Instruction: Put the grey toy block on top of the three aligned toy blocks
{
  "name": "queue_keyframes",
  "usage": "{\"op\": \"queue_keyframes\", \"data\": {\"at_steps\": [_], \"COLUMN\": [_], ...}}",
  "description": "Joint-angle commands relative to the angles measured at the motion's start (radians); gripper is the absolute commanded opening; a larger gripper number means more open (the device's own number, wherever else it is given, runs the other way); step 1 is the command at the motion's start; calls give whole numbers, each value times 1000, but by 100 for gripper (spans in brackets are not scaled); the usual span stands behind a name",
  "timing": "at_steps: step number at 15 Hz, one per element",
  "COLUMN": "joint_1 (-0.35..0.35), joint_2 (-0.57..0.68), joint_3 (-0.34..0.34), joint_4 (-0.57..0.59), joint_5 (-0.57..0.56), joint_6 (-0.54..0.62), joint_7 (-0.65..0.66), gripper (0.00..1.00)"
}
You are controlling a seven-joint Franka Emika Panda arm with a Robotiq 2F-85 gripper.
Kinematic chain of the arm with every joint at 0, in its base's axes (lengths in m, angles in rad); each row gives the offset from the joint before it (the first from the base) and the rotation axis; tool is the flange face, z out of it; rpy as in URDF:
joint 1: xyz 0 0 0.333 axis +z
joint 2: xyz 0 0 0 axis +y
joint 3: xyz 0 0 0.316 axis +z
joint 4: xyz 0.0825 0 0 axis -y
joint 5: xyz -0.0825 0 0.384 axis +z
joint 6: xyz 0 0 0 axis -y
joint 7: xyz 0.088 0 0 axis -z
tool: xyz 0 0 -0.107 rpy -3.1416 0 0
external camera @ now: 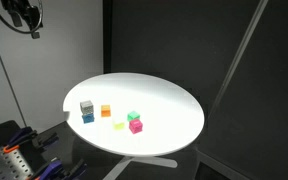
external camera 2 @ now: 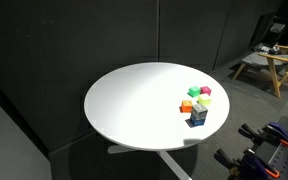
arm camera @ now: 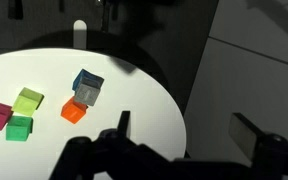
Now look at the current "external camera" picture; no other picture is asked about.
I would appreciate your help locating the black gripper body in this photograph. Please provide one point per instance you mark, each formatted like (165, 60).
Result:
(26, 18)

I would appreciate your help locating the grey toy block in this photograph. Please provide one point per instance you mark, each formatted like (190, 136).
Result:
(86, 107)

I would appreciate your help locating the blue toy block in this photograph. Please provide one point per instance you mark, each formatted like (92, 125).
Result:
(88, 118)

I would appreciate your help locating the orange toy block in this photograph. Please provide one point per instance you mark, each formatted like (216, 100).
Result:
(105, 111)

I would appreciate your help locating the yellow-green toy block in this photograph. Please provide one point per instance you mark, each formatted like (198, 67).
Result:
(118, 125)

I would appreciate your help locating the green toy block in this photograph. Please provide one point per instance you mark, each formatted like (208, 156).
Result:
(133, 115)

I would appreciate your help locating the pink toy block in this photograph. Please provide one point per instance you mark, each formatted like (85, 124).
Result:
(135, 126)

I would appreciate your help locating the purple spring clamp upper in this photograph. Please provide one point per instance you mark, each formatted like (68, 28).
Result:
(28, 135)

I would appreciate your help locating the purple spring clamp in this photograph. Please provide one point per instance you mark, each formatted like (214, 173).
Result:
(55, 170)
(28, 135)

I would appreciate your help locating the round white table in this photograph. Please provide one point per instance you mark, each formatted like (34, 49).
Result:
(140, 117)

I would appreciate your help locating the perforated metal plate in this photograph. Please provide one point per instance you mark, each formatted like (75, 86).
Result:
(13, 166)

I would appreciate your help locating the purple spring clamp lower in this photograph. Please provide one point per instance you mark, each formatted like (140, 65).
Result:
(55, 170)

